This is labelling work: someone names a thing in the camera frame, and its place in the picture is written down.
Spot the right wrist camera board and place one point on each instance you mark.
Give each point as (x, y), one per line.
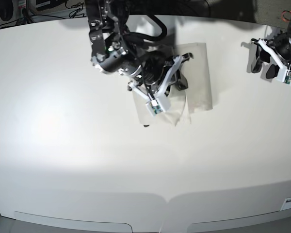
(158, 105)

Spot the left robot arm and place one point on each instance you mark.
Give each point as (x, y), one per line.
(275, 51)

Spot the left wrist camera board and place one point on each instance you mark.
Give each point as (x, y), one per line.
(284, 76)

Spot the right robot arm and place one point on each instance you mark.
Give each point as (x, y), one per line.
(137, 55)

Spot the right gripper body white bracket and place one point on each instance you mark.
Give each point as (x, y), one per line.
(158, 74)

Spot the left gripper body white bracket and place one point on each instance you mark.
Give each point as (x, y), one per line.
(276, 52)

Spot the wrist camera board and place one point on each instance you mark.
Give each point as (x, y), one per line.
(158, 105)
(284, 76)

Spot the white T-shirt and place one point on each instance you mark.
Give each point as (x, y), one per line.
(187, 102)

